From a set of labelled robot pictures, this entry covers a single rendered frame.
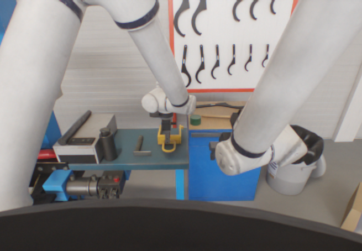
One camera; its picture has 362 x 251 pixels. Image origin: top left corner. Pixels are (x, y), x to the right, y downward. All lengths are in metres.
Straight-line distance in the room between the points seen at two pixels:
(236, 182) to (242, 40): 1.70
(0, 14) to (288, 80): 1.37
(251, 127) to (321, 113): 3.31
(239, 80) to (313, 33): 2.64
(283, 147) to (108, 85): 2.71
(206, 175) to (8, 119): 1.88
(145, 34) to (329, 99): 3.31
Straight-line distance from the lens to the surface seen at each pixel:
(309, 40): 0.33
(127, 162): 1.26
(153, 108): 0.93
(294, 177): 2.54
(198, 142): 1.89
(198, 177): 2.16
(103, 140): 1.23
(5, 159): 0.48
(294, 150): 0.59
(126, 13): 0.51
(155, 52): 0.61
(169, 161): 1.23
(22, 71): 0.48
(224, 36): 2.78
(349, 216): 2.53
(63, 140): 1.30
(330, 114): 3.81
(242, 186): 2.34
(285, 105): 0.38
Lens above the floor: 1.84
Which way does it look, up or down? 29 degrees down
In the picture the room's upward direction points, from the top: 1 degrees counter-clockwise
